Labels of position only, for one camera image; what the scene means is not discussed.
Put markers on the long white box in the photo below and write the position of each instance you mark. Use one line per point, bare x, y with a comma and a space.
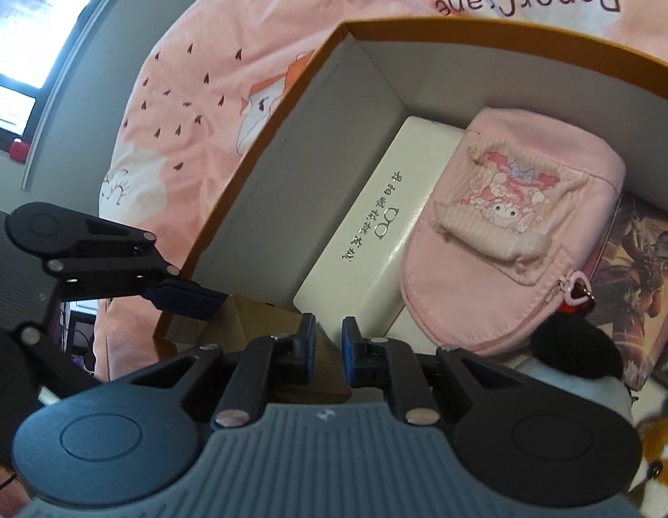
366, 226

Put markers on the window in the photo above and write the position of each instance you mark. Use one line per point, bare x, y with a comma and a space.
32, 21

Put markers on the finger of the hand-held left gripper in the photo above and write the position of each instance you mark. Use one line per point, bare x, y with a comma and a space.
59, 356
188, 297

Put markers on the small red object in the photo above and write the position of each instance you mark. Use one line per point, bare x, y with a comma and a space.
18, 150

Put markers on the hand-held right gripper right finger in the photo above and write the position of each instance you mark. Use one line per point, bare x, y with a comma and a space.
349, 356

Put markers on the pink card case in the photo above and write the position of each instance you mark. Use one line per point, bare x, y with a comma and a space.
647, 280

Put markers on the orange cardboard box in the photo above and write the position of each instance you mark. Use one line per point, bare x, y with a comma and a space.
312, 167

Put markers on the orange white plush toy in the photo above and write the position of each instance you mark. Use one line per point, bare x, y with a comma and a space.
660, 442

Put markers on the pink cartoon zip pouch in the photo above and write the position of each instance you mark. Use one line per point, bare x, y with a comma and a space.
474, 291

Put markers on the panda plush toy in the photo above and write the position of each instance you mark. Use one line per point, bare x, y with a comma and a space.
576, 348

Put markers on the small brown cardboard box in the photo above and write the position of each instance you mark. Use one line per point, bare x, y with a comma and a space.
258, 319

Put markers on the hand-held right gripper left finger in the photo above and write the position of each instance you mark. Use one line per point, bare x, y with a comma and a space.
310, 350

